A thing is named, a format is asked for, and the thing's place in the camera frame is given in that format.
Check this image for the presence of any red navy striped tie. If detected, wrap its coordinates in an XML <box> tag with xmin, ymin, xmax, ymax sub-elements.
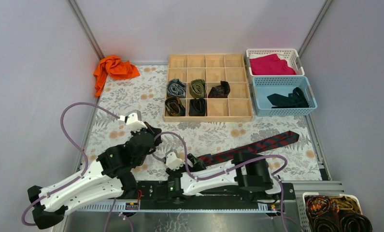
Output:
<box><xmin>199</xmin><ymin>131</ymin><xmax>299</xmax><ymax>166</ymax></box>

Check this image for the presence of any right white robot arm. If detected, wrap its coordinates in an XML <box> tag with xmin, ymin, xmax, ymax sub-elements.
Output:
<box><xmin>164</xmin><ymin>152</ymin><xmax>283</xmax><ymax>203</ymax></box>

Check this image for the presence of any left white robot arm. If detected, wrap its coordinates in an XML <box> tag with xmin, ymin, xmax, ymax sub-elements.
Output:
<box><xmin>28</xmin><ymin>124</ymin><xmax>162</xmax><ymax>230</ymax></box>

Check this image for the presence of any white basket of ties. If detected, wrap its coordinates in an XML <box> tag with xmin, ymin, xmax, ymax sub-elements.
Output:
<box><xmin>296</xmin><ymin>191</ymin><xmax>363</xmax><ymax>232</ymax></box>

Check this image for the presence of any floral table mat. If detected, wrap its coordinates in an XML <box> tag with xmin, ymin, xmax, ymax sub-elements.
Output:
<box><xmin>99</xmin><ymin>65</ymin><xmax>322</xmax><ymax>181</ymax></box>

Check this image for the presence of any brown black rolled tie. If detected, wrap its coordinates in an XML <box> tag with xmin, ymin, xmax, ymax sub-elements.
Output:
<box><xmin>165</xmin><ymin>96</ymin><xmax>185</xmax><ymax>116</ymax></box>

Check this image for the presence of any olive green rolled tie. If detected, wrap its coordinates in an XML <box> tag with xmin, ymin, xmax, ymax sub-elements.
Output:
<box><xmin>189</xmin><ymin>79</ymin><xmax>206</xmax><ymax>99</ymax></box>

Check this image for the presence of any dark brown patterned rolled tie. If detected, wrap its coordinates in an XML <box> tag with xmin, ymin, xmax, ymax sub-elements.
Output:
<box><xmin>208</xmin><ymin>81</ymin><xmax>230</xmax><ymax>98</ymax></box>

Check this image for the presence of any grey blue rolled tie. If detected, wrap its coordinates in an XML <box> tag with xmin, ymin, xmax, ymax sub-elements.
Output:
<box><xmin>166</xmin><ymin>78</ymin><xmax>187</xmax><ymax>98</ymax></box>

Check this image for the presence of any orange cloth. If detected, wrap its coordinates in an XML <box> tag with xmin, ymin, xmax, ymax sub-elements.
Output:
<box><xmin>93</xmin><ymin>56</ymin><xmax>140</xmax><ymax>97</ymax></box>

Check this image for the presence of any wooden compartment tray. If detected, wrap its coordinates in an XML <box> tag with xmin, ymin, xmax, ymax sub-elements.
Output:
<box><xmin>163</xmin><ymin>54</ymin><xmax>253</xmax><ymax>122</ymax></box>

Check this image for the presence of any blue plastic basket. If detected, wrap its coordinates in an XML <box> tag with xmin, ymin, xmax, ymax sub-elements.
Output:
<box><xmin>252</xmin><ymin>75</ymin><xmax>317</xmax><ymax>116</ymax></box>

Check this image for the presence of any dark green tie in basket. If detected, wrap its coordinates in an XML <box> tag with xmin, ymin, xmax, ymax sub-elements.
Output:
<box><xmin>267</xmin><ymin>87</ymin><xmax>309</xmax><ymax>108</ymax></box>

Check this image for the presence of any magenta cloth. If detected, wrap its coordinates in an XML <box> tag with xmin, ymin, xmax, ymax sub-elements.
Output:
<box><xmin>249</xmin><ymin>54</ymin><xmax>296</xmax><ymax>75</ymax></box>

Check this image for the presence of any white plastic basket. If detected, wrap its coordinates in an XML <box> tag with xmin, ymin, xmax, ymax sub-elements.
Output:
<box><xmin>246</xmin><ymin>49</ymin><xmax>305</xmax><ymax>76</ymax></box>

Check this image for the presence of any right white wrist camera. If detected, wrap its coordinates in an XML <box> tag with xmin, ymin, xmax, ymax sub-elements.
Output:
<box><xmin>165</xmin><ymin>150</ymin><xmax>185</xmax><ymax>171</ymax></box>

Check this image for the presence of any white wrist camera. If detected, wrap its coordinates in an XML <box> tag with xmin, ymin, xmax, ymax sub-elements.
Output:
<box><xmin>165</xmin><ymin>150</ymin><xmax>185</xmax><ymax>171</ymax></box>
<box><xmin>117</xmin><ymin>110</ymin><xmax>147</xmax><ymax>132</ymax></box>

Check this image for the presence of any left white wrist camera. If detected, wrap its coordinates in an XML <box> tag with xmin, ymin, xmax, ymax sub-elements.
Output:
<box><xmin>117</xmin><ymin>110</ymin><xmax>147</xmax><ymax>132</ymax></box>

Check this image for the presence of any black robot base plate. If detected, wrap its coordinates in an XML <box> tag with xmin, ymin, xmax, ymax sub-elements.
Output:
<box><xmin>107</xmin><ymin>180</ymin><xmax>297</xmax><ymax>210</ymax></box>

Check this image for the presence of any perforated metal cable rail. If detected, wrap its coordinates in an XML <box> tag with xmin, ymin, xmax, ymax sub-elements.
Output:
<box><xmin>80</xmin><ymin>197</ymin><xmax>281</xmax><ymax>213</ymax></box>

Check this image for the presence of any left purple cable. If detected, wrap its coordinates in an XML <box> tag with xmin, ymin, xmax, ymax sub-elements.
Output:
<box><xmin>21</xmin><ymin>102</ymin><xmax>121</xmax><ymax>227</ymax></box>

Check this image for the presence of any purple cable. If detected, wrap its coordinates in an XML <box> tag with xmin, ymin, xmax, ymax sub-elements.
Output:
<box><xmin>21</xmin><ymin>102</ymin><xmax>121</xmax><ymax>227</ymax></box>
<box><xmin>152</xmin><ymin>131</ymin><xmax>288</xmax><ymax>232</ymax></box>

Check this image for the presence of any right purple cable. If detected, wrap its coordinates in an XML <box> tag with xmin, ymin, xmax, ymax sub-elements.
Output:
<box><xmin>152</xmin><ymin>131</ymin><xmax>288</xmax><ymax>232</ymax></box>

